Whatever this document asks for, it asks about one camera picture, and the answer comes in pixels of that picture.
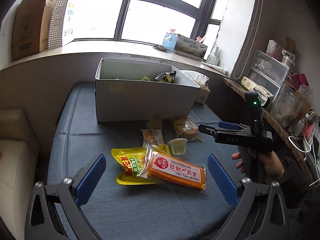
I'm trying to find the beige small carton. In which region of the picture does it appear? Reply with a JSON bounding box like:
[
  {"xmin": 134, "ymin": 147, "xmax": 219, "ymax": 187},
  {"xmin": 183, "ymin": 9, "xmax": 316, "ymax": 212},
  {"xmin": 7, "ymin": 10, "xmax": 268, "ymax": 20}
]
[{"xmin": 240, "ymin": 76, "xmax": 274, "ymax": 97}]

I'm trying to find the dark foil snack bag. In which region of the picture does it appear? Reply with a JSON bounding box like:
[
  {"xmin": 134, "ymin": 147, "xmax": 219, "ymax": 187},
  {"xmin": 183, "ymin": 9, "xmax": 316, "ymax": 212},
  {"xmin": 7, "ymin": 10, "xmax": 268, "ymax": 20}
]
[{"xmin": 155, "ymin": 71, "xmax": 177, "ymax": 83}]

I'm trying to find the small bread packet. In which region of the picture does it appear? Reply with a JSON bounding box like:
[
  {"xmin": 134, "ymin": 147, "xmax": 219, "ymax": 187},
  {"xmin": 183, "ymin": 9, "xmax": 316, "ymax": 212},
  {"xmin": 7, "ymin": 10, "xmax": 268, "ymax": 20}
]
[{"xmin": 170, "ymin": 117, "xmax": 203, "ymax": 141}]

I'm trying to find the clear plastic drawer unit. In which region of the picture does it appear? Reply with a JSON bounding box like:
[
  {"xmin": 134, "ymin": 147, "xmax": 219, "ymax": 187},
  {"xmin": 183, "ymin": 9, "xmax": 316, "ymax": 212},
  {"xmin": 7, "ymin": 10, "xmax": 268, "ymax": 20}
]
[{"xmin": 246, "ymin": 50, "xmax": 289, "ymax": 96}]

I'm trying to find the person's right hand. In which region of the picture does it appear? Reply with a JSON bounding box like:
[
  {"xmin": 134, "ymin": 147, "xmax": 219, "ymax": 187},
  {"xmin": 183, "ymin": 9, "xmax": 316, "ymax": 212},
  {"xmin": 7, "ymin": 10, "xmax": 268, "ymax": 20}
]
[{"xmin": 231, "ymin": 147, "xmax": 285, "ymax": 183}]

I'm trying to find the soft tissue pack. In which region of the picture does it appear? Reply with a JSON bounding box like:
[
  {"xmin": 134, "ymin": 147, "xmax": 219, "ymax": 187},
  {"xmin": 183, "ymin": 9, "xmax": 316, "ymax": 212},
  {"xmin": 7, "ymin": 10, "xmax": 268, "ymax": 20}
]
[{"xmin": 179, "ymin": 69, "xmax": 211, "ymax": 105}]

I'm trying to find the black window frame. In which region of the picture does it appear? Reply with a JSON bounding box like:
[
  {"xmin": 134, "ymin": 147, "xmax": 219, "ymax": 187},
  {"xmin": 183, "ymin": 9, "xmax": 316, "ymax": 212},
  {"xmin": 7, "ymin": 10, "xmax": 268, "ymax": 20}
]
[{"xmin": 75, "ymin": 0, "xmax": 221, "ymax": 44}]

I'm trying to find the yellow snack bag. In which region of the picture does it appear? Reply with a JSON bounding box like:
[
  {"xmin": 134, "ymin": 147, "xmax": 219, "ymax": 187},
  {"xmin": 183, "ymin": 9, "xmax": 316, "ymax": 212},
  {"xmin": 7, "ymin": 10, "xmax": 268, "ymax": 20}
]
[{"xmin": 115, "ymin": 76, "xmax": 150, "ymax": 81}]

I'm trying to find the brown cardboard box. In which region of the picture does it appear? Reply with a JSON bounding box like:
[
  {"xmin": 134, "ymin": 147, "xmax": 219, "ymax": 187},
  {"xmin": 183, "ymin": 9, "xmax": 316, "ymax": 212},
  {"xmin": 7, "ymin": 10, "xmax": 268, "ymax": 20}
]
[{"xmin": 11, "ymin": 0, "xmax": 56, "ymax": 61}]

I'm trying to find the white open storage box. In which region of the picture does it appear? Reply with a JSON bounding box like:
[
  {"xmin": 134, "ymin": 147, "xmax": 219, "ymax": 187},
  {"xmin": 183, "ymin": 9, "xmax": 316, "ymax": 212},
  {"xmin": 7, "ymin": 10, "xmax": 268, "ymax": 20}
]
[{"xmin": 95, "ymin": 58, "xmax": 200, "ymax": 122}]

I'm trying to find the white plastic bottle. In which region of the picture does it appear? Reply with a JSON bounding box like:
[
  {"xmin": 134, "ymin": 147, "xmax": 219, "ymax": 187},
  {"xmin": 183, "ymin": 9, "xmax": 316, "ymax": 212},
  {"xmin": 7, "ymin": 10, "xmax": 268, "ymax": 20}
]
[{"xmin": 206, "ymin": 46, "xmax": 219, "ymax": 66}]

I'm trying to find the small jelly cup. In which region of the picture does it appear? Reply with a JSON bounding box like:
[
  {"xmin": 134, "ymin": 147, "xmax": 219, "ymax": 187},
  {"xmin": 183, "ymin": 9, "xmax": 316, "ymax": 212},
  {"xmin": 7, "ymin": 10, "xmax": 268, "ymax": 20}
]
[{"xmin": 168, "ymin": 138, "xmax": 188, "ymax": 155}]

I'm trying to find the small pastry packet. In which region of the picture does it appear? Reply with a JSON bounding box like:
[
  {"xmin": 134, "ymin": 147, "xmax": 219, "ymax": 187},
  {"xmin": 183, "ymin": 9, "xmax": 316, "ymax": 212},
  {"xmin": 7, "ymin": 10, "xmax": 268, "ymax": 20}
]
[{"xmin": 140, "ymin": 129, "xmax": 164, "ymax": 147}]

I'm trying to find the yellow pouch red text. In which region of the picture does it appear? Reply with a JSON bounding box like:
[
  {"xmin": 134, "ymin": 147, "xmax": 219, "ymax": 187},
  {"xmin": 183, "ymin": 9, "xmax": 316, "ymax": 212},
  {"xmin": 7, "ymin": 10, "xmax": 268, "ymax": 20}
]
[{"xmin": 111, "ymin": 144, "xmax": 171, "ymax": 185}]

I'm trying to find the brown leather strap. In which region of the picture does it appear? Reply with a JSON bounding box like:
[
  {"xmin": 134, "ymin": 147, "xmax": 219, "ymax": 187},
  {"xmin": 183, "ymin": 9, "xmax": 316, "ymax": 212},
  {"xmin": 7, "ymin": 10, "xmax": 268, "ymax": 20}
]
[{"xmin": 229, "ymin": 0, "xmax": 266, "ymax": 81}]

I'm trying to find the small wrapper on sill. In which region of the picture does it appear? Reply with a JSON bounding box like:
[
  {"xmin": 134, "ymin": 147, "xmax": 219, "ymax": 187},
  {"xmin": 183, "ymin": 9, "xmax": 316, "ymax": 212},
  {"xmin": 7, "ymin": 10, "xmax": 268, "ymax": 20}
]
[{"xmin": 152, "ymin": 44, "xmax": 170, "ymax": 51}]

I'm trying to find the white SANFU shopping bag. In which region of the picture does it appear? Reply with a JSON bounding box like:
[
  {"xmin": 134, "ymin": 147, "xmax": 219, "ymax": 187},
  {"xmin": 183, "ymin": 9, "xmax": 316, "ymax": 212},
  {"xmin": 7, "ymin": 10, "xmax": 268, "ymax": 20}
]
[{"xmin": 48, "ymin": 0, "xmax": 80, "ymax": 49}]

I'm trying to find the white tube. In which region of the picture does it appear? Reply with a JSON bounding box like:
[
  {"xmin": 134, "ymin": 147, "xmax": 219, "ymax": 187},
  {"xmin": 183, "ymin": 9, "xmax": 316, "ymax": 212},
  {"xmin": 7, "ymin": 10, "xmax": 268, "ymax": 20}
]
[{"xmin": 202, "ymin": 62, "xmax": 228, "ymax": 75}]

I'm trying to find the beige sofa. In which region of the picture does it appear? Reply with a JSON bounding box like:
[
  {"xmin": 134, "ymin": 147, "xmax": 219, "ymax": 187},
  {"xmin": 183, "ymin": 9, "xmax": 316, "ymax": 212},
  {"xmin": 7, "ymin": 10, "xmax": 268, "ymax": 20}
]
[{"xmin": 1, "ymin": 109, "xmax": 39, "ymax": 239}]

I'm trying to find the wooden side shelf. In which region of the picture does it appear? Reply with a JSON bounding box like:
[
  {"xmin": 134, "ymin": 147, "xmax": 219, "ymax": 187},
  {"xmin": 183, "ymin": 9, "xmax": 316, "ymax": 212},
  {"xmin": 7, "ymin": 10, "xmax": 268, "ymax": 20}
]
[{"xmin": 222, "ymin": 77, "xmax": 313, "ymax": 183}]

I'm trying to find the blue printed tissue carton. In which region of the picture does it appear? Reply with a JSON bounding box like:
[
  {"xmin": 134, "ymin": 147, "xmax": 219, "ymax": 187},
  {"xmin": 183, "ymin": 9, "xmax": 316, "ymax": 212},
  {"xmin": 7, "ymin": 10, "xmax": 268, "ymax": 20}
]
[{"xmin": 162, "ymin": 33, "xmax": 207, "ymax": 59}]

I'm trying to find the orange flying cake pack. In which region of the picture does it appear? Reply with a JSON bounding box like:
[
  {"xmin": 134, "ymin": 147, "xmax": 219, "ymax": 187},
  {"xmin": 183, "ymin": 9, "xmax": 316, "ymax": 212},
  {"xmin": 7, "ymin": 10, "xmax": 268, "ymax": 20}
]
[{"xmin": 137, "ymin": 144, "xmax": 208, "ymax": 196}]

